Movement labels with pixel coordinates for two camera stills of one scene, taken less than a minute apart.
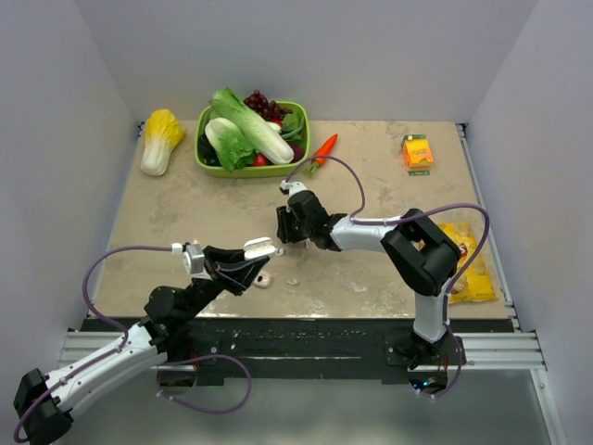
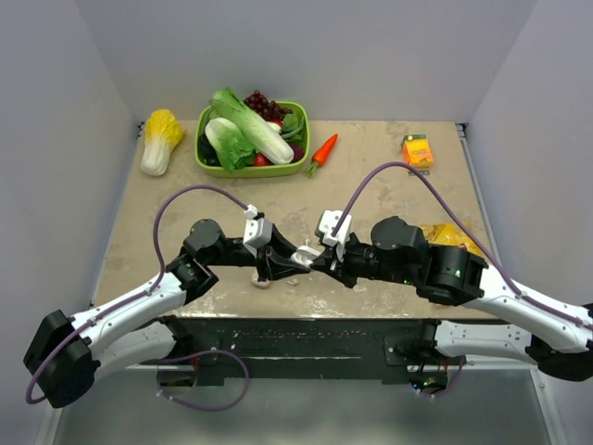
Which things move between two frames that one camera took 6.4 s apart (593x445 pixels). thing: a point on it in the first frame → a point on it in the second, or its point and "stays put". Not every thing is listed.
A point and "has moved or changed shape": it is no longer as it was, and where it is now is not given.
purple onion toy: x=298 y=153 stays put
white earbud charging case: x=260 y=247 has moved or changed shape
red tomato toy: x=260 y=160 stays put
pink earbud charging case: x=262 y=280 stays put
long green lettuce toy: x=264 y=137 stays put
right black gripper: x=284 y=231 → x=341 y=271
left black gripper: x=233 y=272 → x=273 y=267
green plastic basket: x=253 y=171 stays put
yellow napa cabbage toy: x=162 y=133 stays put
